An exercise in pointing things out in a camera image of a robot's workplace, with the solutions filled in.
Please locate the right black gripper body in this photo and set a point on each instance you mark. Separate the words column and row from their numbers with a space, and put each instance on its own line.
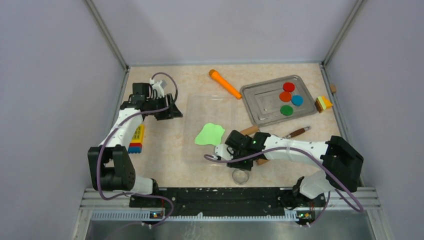
column 246, row 164

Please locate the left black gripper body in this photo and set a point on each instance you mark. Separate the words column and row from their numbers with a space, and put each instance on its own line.
column 157, row 103

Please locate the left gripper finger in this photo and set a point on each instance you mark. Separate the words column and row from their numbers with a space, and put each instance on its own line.
column 173, row 111
column 165, row 115

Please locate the wooden double-ended roller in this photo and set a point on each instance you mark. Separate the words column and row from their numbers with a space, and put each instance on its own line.
column 250, row 131

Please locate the green dough lump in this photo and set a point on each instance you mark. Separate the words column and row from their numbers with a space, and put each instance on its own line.
column 211, row 134

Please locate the clear plastic tray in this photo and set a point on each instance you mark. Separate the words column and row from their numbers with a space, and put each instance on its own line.
column 208, row 120

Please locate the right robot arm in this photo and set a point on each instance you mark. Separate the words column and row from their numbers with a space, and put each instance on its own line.
column 339, row 164

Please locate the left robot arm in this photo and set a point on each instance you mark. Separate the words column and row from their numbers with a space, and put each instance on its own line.
column 110, row 165

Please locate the green dough disc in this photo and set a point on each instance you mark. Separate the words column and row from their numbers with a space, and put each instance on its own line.
column 286, row 110

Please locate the orange dough disc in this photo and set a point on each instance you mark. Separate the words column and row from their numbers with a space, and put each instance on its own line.
column 285, row 96

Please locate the blue dough disc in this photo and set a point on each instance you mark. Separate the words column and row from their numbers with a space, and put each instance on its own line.
column 297, row 100

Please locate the red dough disc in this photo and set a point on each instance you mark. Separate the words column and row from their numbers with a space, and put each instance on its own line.
column 289, row 87

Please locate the yellow red blue toy brick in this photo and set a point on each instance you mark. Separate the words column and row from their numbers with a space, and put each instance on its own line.
column 136, row 143

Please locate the orange plastic rolling pin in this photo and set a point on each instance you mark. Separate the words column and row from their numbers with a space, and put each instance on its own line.
column 216, row 76

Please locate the stainless steel tray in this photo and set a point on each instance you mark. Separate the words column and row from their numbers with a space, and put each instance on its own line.
column 262, row 102

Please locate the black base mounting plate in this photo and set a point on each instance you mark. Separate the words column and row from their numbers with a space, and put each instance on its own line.
column 227, row 201

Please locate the orange yellow foam block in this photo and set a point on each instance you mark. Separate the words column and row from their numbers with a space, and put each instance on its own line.
column 322, row 103

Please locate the small wooden block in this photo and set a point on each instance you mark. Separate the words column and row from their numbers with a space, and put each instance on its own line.
column 333, row 88

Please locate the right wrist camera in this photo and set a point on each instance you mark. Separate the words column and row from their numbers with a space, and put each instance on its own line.
column 223, row 152

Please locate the metal scraper wooden handle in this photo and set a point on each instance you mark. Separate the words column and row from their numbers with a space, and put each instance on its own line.
column 297, row 132

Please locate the aluminium frame rail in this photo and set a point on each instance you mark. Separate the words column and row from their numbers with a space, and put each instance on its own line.
column 116, row 208

